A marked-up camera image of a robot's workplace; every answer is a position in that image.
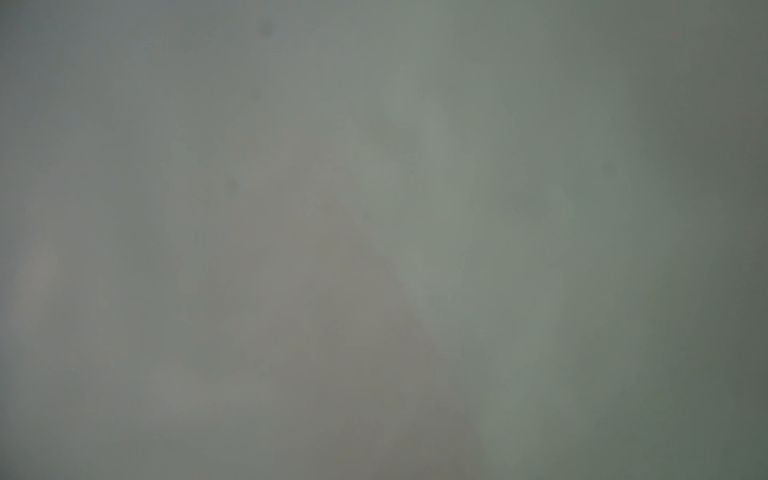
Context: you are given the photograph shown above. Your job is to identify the white plastic bag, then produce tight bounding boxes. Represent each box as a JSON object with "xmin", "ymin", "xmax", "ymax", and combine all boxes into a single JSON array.
[{"xmin": 1, "ymin": 1, "xmax": 767, "ymax": 479}]

